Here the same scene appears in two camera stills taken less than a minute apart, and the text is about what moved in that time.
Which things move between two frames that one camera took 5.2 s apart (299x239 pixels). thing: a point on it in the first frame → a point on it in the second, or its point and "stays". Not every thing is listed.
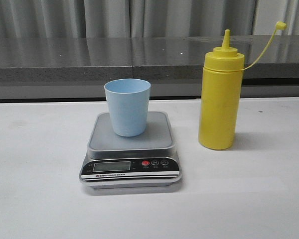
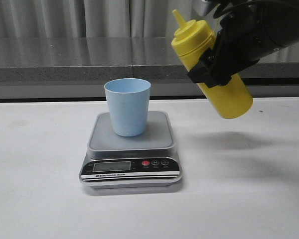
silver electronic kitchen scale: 146,161 stays
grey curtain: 146,18 stays
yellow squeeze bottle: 221,96 → 232,100
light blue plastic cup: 128,100 stays
